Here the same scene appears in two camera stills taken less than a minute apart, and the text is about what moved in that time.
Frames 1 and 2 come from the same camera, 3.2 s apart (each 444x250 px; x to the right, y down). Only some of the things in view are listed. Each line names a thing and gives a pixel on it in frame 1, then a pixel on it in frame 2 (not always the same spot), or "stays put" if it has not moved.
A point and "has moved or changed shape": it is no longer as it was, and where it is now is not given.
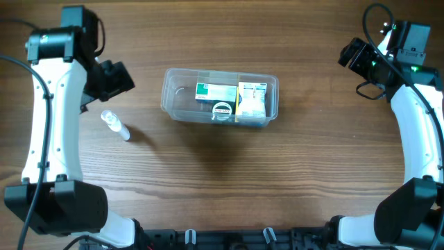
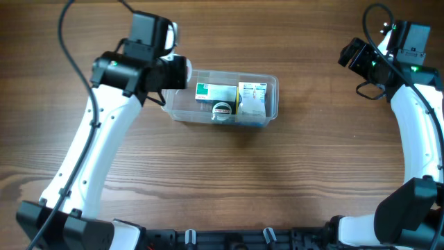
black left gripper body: (106, 80) -> (173, 70)
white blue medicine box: (252, 97) stays put
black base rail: (237, 239) stays put
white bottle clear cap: (116, 124) has moved or changed shape
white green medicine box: (215, 93) stays put
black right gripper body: (366, 63) stays put
